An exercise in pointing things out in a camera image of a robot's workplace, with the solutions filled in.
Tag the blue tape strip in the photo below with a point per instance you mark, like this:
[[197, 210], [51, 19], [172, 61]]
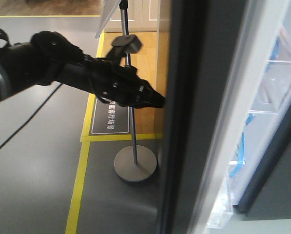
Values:
[[238, 160]]

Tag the white fridge door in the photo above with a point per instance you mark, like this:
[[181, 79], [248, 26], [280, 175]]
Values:
[[216, 52]]

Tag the clear upper door bin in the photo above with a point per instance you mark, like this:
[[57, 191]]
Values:
[[274, 92]]

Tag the silver sign stand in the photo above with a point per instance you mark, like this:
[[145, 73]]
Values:
[[134, 163]]

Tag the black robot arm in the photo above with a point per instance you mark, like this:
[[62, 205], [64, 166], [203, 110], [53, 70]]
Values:
[[50, 57]]

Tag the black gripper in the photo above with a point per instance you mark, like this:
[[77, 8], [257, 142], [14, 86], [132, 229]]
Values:
[[120, 84]]

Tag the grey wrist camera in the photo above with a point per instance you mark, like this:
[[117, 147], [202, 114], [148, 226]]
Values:
[[123, 47]]

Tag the grey floor label sign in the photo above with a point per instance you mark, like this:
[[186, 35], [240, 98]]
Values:
[[109, 119]]

